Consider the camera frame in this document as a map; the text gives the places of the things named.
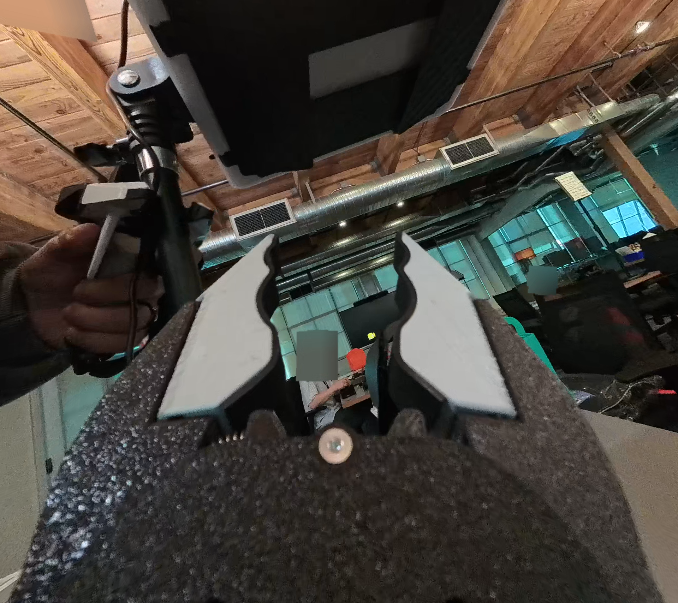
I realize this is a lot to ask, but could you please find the wooden post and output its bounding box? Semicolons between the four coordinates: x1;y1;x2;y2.
597;131;678;229

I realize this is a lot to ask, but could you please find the black office chair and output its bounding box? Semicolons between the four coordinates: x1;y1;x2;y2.
534;268;664;377

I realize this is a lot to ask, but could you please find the white hanging sign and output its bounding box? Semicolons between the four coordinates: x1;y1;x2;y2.
554;171;593;202

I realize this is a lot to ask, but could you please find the person's left forearm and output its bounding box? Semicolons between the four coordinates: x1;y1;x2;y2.
0;240;76;406

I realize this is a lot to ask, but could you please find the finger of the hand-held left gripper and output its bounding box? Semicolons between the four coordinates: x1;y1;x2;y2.
81;182;155;281

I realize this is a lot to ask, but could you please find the person's left hand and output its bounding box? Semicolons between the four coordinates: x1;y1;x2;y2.
21;223;162;354

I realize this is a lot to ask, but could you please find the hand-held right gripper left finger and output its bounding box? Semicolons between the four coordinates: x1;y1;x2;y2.
158;234;280;434

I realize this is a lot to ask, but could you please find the black ceiling pipe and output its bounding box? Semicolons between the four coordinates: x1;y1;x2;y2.
444;38;678;115

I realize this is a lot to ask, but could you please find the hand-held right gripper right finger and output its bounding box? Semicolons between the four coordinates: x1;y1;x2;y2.
388;231;517;442

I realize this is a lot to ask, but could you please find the black screen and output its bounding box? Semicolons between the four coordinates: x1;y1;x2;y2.
338;290;399;351

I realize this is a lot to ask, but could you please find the metal air duct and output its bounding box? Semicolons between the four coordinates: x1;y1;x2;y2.
197;94;678;271

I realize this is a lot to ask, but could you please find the black led light panel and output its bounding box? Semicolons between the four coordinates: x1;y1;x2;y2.
89;0;547;192

